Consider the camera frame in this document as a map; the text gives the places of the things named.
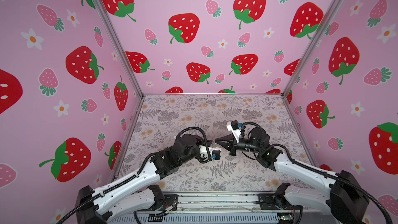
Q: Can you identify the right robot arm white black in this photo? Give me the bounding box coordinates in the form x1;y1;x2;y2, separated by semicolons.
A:
215;127;370;224

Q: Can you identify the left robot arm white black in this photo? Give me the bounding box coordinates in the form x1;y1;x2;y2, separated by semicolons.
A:
76;134;221;224

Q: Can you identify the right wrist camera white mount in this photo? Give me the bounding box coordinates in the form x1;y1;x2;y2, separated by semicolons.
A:
227;120;243;143

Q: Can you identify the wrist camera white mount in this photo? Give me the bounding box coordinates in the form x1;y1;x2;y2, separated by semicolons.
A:
227;120;243;143
199;145;221;162

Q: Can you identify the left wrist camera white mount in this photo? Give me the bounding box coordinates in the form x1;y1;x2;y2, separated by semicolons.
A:
199;145;221;162

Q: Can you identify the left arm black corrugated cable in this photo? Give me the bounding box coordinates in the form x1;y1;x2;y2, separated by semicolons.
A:
175;127;207;150

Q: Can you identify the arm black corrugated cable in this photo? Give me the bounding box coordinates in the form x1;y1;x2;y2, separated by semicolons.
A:
175;127;207;150
240;121;394;224

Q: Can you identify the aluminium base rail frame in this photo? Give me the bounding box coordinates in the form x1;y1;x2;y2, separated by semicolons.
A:
107;187;319;224

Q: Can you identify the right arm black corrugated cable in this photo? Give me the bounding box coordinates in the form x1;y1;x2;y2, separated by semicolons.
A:
240;121;394;224

